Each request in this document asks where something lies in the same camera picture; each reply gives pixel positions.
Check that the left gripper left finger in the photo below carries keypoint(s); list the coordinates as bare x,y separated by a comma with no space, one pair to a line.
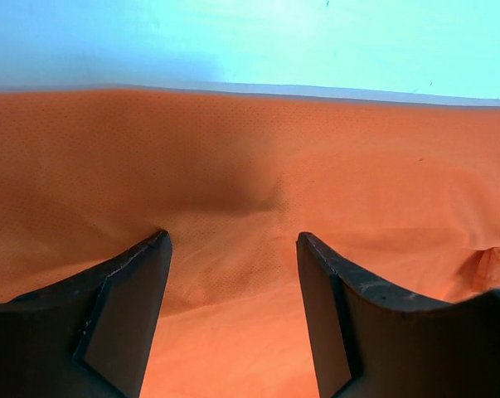
89,335

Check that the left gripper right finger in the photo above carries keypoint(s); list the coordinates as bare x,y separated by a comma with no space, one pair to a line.
372,338

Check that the orange t shirt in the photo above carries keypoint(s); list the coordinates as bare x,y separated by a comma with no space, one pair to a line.
410,192

